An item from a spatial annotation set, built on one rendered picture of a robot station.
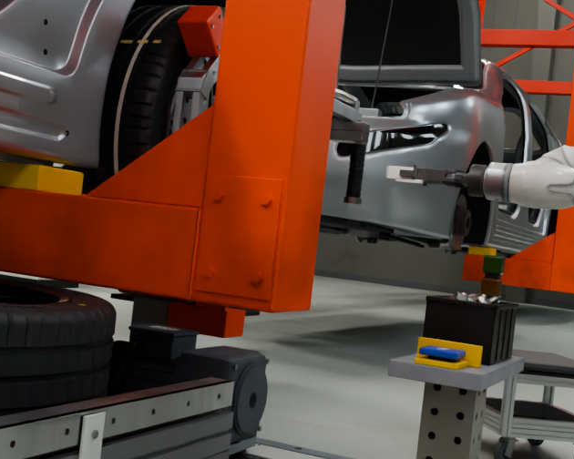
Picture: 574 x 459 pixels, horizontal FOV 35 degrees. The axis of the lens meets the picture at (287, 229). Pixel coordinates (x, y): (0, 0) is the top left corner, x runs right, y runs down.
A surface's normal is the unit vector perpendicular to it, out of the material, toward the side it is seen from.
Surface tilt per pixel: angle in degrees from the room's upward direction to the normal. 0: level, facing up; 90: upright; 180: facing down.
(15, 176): 90
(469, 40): 121
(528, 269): 90
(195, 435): 90
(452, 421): 90
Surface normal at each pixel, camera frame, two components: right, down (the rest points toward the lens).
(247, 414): 0.91, 0.10
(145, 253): -0.40, -0.06
